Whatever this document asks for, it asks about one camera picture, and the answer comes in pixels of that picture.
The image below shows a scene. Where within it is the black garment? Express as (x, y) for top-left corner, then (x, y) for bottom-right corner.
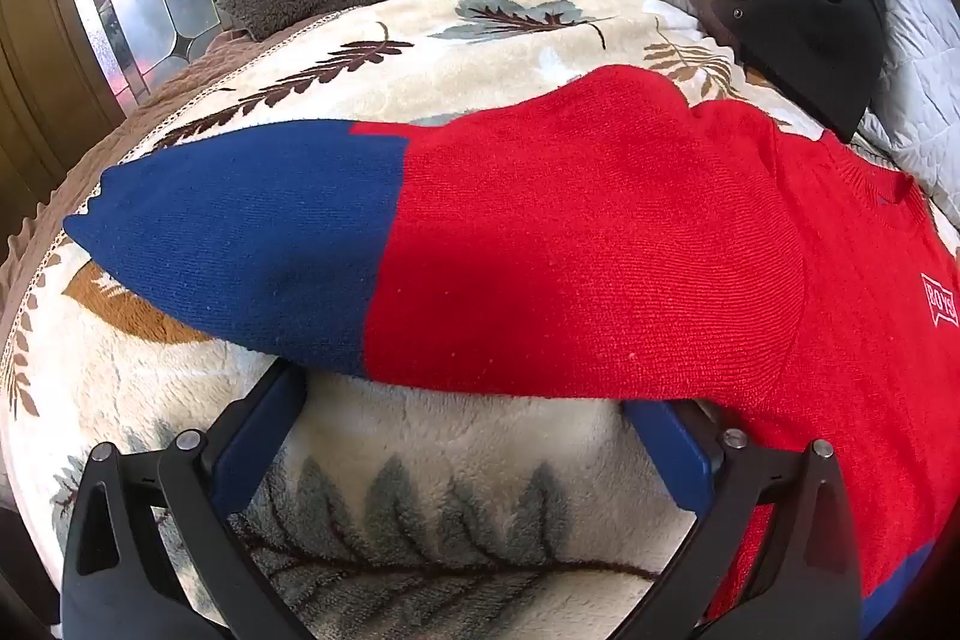
(619, 0), (890, 145)

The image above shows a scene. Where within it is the red and blue knit sweater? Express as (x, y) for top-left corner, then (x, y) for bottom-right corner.
(64, 64), (960, 640)

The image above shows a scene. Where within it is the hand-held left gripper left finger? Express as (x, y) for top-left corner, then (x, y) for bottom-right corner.
(58, 359), (316, 640)

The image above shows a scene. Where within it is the cream leaf print blanket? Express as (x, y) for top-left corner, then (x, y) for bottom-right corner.
(0, 0), (938, 640)

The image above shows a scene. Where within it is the white quilted pillow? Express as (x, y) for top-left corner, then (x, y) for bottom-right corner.
(855, 0), (960, 229)

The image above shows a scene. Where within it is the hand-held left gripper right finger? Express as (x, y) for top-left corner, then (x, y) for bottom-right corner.
(622, 398), (863, 640)

